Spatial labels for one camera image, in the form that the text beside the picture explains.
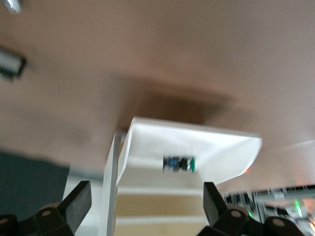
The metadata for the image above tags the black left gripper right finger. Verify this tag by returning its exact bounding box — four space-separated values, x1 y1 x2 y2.
196 181 306 236

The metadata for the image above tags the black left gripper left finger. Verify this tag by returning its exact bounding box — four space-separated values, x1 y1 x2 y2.
0 180 92 236

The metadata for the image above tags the green push button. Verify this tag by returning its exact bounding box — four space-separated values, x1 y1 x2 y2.
162 154 196 174

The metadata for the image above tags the white drawer cabinet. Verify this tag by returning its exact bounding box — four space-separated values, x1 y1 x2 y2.
98 129 207 236

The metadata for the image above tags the black white-faced square button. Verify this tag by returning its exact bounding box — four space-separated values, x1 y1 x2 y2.
0 48 27 79

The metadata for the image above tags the brown table mat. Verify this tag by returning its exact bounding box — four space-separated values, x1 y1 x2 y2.
0 0 315 192

